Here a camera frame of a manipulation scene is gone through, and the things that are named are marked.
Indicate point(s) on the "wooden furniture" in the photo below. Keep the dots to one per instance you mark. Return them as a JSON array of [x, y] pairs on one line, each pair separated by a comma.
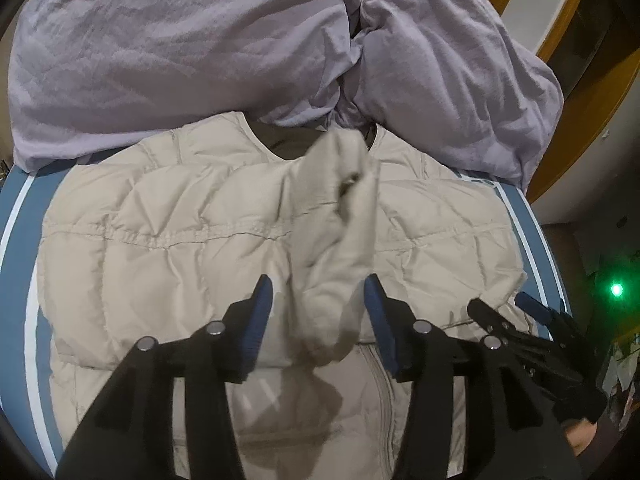
[[575, 85]]

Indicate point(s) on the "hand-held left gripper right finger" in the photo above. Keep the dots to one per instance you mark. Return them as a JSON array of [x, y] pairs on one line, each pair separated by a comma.
[[377, 322]]

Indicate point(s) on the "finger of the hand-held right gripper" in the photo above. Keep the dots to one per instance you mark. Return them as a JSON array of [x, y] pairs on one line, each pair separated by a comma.
[[487, 316], [535, 307]]

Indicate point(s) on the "person's right hand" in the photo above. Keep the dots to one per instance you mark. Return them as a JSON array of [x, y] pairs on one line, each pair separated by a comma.
[[580, 437]]

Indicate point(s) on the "blue white striped bed sheet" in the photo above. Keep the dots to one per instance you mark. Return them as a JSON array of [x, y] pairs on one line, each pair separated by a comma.
[[30, 320]]

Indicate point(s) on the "green indicator light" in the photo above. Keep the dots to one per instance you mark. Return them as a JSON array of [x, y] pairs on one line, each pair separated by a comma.
[[616, 289]]

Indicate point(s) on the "beige puffer jacket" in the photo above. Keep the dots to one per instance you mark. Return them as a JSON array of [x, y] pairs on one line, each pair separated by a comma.
[[200, 240]]

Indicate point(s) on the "lilac duvet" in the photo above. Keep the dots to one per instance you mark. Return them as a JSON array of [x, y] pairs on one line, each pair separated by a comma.
[[200, 50]]

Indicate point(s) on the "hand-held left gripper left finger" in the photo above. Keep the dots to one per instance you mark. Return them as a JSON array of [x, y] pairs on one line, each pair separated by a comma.
[[257, 315]]

